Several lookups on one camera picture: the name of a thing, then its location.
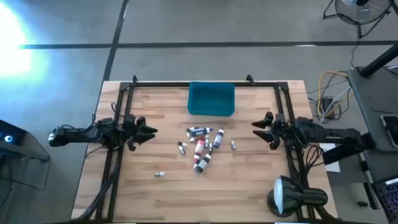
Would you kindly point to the large red food coloring bottle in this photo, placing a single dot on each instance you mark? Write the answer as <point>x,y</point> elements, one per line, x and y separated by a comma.
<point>199,147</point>

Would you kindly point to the black diagonal pole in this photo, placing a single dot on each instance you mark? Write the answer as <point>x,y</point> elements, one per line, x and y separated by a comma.
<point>379,60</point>

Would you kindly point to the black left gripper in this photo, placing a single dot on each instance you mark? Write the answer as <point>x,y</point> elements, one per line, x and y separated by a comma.
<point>130,130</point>

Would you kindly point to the small black floor object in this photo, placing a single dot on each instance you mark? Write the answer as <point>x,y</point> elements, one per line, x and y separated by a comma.
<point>363,204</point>

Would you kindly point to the dark grey side table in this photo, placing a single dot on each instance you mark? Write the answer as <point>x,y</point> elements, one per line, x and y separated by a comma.
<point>373,93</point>

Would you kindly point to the black device with blue light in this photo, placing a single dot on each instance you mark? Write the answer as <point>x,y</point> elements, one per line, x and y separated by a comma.
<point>9,133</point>

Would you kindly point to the black floor fan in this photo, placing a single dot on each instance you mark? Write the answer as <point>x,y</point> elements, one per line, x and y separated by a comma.
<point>362,12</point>

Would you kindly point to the small red dropper bottle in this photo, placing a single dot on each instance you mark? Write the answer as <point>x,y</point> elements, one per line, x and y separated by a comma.
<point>196,159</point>
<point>205,137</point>

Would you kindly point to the white paper sheet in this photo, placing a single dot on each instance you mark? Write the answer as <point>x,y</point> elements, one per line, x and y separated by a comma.
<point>332,168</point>

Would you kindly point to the large black food coloring bottle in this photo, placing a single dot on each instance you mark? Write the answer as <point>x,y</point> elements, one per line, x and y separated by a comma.
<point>202,163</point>

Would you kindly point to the large blue food coloring bottle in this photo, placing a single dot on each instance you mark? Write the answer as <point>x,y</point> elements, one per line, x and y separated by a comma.
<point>200,131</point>

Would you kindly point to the large purple food coloring bottle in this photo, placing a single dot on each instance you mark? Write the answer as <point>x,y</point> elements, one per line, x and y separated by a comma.
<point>218,139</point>

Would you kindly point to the black smartphone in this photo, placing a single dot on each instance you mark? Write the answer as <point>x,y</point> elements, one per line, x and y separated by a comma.
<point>391,127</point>

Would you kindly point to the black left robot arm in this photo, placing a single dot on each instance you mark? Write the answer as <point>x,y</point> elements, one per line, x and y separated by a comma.
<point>74,133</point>

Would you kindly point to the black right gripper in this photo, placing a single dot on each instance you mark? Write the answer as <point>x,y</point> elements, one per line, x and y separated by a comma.
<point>283,130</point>

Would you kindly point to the white marker pen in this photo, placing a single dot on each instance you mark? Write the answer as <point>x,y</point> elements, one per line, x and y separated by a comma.
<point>192,139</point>

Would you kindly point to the black aluminium table frame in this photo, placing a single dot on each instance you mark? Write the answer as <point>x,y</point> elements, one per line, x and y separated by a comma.
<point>264,84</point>

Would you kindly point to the laptop with lit keyboard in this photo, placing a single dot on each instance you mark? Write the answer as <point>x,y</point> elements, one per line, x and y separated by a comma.
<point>390,199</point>

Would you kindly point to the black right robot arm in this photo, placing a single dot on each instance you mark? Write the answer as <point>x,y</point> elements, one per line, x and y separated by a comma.
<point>329,135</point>

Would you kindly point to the teal plastic bin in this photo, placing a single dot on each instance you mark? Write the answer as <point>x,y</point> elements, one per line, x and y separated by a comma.
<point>211,99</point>

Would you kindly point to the grey side stand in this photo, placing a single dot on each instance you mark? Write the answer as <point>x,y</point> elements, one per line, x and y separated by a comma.
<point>31,152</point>

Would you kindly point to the black power adapter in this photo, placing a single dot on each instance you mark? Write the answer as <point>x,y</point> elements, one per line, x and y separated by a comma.
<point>328,104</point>

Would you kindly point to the black desk lamp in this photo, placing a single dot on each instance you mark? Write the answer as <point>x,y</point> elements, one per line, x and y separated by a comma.
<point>292,196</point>

